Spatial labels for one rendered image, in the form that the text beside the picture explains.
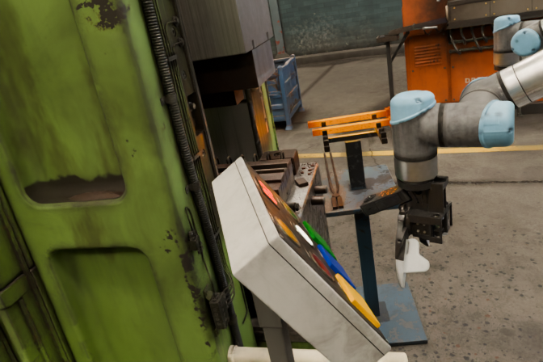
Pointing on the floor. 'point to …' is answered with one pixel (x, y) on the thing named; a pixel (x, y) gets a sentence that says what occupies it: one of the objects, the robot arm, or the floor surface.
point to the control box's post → (279, 344)
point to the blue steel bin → (284, 90)
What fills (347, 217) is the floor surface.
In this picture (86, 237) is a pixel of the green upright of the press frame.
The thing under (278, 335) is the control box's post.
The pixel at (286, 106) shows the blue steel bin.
